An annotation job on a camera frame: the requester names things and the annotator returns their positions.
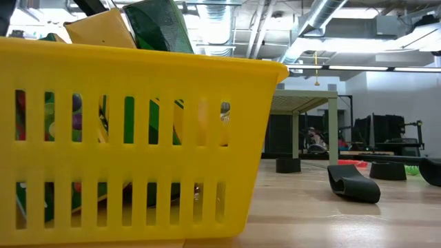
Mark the black wide rubber band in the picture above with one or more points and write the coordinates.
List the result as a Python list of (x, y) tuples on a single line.
[(288, 166), (432, 172), (387, 171), (358, 189)]

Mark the yellow plastic basket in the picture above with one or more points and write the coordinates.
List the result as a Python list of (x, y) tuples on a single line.
[(138, 72)]

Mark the crayon box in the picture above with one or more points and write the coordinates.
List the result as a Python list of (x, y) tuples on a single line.
[(158, 27), (48, 117), (100, 31)]

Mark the orange spiral coil tie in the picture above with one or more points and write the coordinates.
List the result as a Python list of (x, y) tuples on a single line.
[(355, 163)]

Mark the green spiral coil tie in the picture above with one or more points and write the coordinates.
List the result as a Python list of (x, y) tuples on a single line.
[(412, 170)]

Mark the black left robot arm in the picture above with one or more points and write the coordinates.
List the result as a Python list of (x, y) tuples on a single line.
[(7, 17)]

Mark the black partition panel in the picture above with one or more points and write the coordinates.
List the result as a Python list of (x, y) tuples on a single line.
[(279, 134)]

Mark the person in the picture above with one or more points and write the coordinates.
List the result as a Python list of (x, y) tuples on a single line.
[(315, 136)]

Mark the ceiling light strip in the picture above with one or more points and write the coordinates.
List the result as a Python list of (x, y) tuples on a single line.
[(358, 67), (305, 66), (417, 69)]

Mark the green perforated metal riser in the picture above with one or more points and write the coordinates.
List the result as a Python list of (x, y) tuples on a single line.
[(332, 131)]

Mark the black robot workstation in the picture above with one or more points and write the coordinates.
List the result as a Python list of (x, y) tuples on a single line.
[(386, 127)]

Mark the grey ceiling air unit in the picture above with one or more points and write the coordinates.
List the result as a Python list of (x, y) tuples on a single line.
[(361, 27)]

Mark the silver ribbed air duct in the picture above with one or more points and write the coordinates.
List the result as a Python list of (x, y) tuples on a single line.
[(217, 27)]

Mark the wooden table with black frame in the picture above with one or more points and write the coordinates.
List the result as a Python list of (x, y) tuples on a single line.
[(317, 156)]

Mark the silver spiral air duct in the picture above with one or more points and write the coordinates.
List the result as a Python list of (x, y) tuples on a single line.
[(320, 13)]

